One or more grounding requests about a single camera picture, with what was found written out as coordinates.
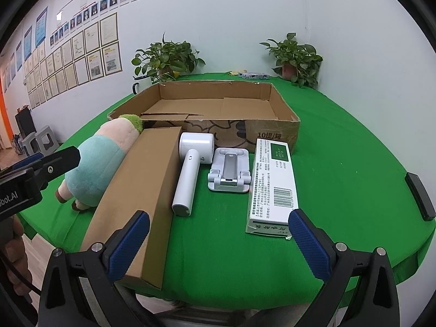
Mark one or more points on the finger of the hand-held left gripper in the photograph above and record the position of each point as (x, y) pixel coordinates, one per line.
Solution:
(30, 159)
(61, 161)

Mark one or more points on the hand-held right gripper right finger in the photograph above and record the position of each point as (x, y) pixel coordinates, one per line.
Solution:
(308, 245)

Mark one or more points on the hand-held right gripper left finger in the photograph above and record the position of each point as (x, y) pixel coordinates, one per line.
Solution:
(131, 242)

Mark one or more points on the pink and teal plush toy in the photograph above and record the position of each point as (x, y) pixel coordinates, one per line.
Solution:
(95, 163)

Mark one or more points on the long narrow cardboard box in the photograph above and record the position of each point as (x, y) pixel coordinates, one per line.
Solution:
(143, 194)

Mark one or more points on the white and green medicine box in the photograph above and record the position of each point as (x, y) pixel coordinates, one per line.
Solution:
(272, 190)

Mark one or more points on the white hair dryer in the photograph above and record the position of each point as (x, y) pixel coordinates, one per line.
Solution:
(187, 180)

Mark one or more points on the white folding phone stand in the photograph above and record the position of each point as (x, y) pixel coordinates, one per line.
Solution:
(229, 177)

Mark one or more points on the large cardboard box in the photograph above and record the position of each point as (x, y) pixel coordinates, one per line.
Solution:
(211, 109)

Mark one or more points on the person's left hand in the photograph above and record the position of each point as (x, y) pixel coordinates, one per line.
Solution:
(13, 245)

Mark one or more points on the grey plastic stool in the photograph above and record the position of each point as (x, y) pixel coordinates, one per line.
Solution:
(46, 139)
(28, 144)

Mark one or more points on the black cabinet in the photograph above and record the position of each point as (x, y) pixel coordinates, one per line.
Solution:
(24, 124)

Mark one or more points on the green tablecloth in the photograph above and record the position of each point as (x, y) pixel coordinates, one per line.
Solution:
(340, 163)

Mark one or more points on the black table clip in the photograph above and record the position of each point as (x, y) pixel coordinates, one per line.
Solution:
(420, 197)

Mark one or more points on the potted green plant white pot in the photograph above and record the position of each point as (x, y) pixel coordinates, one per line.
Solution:
(167, 58)

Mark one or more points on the silver blister packet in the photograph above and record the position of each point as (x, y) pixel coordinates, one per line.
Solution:
(253, 75)

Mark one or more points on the small yellow item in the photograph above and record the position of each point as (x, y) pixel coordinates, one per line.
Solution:
(234, 73)

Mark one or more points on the potted green plant orange pot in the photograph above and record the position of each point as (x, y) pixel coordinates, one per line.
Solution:
(296, 58)

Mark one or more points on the wall of framed certificates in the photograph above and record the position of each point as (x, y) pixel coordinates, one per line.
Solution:
(93, 64)

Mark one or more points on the row of blue wall posters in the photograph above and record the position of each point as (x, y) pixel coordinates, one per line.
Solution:
(41, 25)

